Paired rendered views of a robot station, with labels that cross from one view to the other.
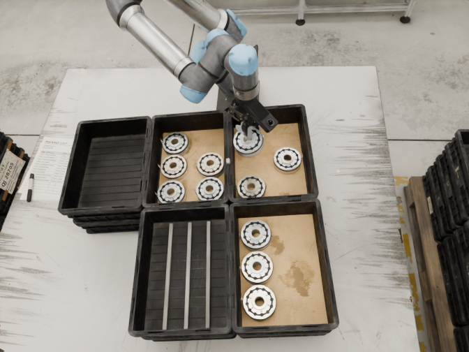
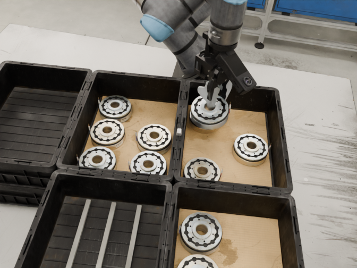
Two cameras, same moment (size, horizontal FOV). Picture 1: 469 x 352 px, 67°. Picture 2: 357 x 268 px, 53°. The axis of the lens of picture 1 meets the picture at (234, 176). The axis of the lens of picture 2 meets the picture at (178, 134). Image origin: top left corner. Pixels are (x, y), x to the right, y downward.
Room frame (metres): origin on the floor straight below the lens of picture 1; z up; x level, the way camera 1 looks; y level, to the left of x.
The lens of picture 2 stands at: (0.01, 0.08, 1.67)
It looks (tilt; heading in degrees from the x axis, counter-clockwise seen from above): 48 degrees down; 354
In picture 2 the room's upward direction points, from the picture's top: 5 degrees clockwise
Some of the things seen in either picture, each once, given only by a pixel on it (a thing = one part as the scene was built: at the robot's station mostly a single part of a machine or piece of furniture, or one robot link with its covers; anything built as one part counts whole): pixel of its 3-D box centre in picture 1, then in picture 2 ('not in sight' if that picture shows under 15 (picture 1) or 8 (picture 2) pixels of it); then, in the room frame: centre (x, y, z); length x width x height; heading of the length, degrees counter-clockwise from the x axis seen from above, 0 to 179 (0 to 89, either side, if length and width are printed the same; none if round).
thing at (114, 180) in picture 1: (113, 169); (30, 122); (0.77, 0.45, 0.87); 0.40 x 0.30 x 0.11; 172
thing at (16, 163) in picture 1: (9, 171); not in sight; (1.19, 1.23, 0.41); 0.31 x 0.02 x 0.16; 166
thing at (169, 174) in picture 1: (173, 166); (107, 131); (0.74, 0.22, 0.86); 0.10 x 0.10 x 0.01
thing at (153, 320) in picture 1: (185, 269); (96, 263); (0.33, 0.21, 0.87); 0.40 x 0.30 x 0.11; 172
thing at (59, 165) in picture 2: (188, 156); (128, 120); (0.73, 0.16, 0.92); 0.40 x 0.30 x 0.02; 172
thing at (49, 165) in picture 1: (51, 167); not in sight; (0.95, 0.80, 0.70); 0.33 x 0.23 x 0.01; 167
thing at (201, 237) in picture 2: (255, 233); (201, 229); (0.41, -0.04, 0.86); 0.05 x 0.05 x 0.01
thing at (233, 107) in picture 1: (245, 104); (217, 57); (0.74, -0.07, 1.14); 0.09 x 0.08 x 0.12; 41
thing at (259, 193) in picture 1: (250, 187); (202, 172); (0.59, -0.05, 0.86); 0.10 x 0.10 x 0.01
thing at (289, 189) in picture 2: (269, 151); (232, 131); (0.69, -0.14, 0.92); 0.40 x 0.30 x 0.02; 172
